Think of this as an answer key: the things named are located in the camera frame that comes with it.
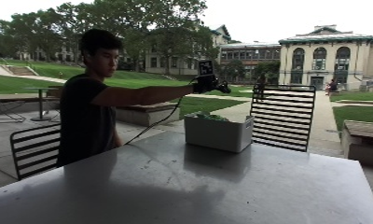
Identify white marker cube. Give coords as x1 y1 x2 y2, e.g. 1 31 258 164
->
197 60 215 77

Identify green items in bin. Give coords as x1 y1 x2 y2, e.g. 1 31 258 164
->
187 111 230 122

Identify brick building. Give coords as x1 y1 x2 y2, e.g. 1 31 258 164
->
217 41 282 84

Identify white plastic bin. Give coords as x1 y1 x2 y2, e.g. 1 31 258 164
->
182 113 254 154

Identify black slatted metal chair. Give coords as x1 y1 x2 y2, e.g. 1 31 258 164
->
249 83 316 153
9 122 62 181

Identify stone bench planter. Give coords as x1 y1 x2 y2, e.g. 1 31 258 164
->
340 119 373 169
113 102 181 127

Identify large green tree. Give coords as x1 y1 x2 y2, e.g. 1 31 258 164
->
120 0 221 76

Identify beige arched-window building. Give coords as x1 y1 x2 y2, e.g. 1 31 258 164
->
277 24 373 91

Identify the person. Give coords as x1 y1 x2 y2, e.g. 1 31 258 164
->
54 28 233 168

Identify round outdoor table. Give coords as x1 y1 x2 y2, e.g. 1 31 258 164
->
22 86 62 122

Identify black lounge chair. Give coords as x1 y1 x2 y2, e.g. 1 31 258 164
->
0 91 28 123

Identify black glove cable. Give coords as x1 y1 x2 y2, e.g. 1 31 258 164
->
122 77 199 146

